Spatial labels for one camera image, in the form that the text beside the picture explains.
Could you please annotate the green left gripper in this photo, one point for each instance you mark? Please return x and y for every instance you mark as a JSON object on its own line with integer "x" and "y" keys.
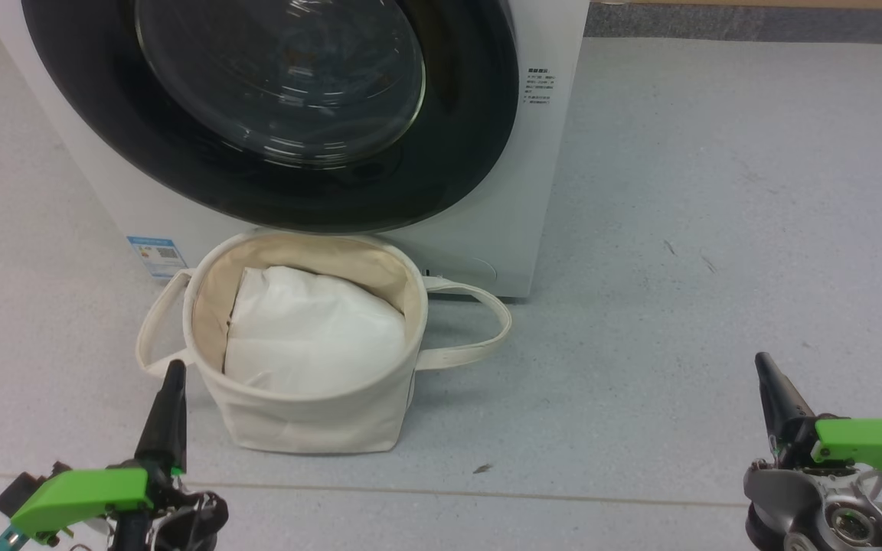
{"x": 81, "y": 493}

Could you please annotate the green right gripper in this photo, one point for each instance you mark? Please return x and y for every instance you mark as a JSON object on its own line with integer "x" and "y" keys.
{"x": 877, "y": 448}

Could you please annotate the black glass washing machine door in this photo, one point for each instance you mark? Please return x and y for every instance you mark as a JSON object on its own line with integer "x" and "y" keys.
{"x": 456, "y": 153}

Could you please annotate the cream fabric laundry basket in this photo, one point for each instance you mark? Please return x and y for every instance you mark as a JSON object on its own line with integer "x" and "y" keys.
{"x": 311, "y": 425}

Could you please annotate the white washing machine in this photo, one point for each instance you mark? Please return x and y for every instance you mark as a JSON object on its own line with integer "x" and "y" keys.
{"x": 548, "y": 191}

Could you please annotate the blue energy label sticker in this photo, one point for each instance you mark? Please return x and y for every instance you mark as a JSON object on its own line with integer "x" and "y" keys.
{"x": 156, "y": 256}

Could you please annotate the round filter cover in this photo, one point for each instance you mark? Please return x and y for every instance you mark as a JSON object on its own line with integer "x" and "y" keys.
{"x": 472, "y": 272}

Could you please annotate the printed text sticker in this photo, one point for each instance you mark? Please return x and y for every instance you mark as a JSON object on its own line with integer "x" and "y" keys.
{"x": 541, "y": 86}

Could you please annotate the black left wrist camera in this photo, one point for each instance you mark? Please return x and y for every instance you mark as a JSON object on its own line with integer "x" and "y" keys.
{"x": 20, "y": 490}

